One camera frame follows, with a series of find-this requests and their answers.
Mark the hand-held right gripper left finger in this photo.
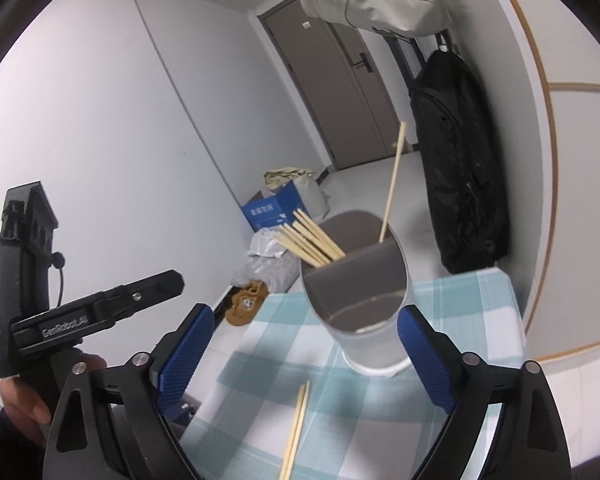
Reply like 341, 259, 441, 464
44, 302, 216, 480

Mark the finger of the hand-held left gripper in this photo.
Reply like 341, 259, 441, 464
91, 269, 186, 325

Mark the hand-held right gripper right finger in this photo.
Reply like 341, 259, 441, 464
396, 304, 573, 480

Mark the grey utensil holder cup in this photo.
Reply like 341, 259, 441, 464
299, 210, 413, 380

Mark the pale wooden chopstick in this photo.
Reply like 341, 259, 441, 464
379, 121, 408, 243
279, 381, 309, 480
286, 380, 312, 480

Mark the bunch of wooden chopsticks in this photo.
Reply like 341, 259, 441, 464
275, 209, 348, 267

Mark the person's left forearm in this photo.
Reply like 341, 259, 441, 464
0, 407, 48, 480

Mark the person's left hand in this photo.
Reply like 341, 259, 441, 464
0, 352, 109, 444

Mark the teal checked tablecloth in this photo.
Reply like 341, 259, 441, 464
180, 267, 528, 480

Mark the grey plastic bag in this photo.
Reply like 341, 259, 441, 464
232, 255, 303, 293

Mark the white plastic bag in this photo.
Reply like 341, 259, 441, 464
250, 227, 301, 261

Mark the blue cardboard box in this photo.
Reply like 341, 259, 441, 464
241, 180, 326, 233

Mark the beige cloth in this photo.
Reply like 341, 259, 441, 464
264, 165, 317, 192

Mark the black garment bag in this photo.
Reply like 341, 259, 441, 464
409, 35, 511, 276

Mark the white sack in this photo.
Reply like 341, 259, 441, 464
295, 170, 331, 218

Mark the grey brown door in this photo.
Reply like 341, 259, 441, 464
259, 0, 403, 171

